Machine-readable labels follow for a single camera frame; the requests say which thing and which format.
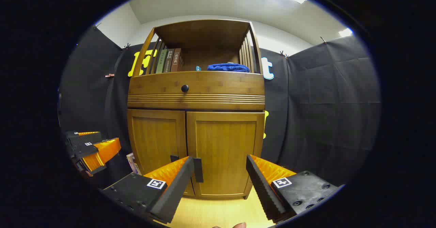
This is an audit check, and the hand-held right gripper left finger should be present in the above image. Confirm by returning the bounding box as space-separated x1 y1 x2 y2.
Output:
102 156 195 224

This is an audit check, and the blue folded towel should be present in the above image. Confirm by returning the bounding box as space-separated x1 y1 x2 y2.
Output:
207 63 250 73

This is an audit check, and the wooden cabinet drawer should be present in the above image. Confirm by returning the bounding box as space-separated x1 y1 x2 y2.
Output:
128 71 265 111

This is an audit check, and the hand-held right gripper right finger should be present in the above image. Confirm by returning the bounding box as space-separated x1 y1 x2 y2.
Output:
246 154 343 222

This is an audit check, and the black backdrop cloth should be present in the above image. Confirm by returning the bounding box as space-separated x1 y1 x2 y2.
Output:
59 25 381 187

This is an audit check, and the brown book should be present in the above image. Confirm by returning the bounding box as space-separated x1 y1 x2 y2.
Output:
170 48 184 72

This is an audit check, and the green book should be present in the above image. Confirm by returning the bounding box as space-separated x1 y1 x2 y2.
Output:
156 49 168 74

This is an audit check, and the wooden double-door shoe cabinet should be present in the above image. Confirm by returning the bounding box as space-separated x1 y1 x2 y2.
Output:
127 19 266 200

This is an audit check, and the grey standing book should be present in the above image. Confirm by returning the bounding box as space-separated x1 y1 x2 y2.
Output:
126 152 142 175

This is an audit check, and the wooden cabinet door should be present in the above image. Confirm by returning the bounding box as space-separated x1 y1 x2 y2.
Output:
186 111 265 200
127 109 195 197

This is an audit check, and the dark grey book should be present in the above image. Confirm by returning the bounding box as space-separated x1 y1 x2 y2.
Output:
164 49 175 73

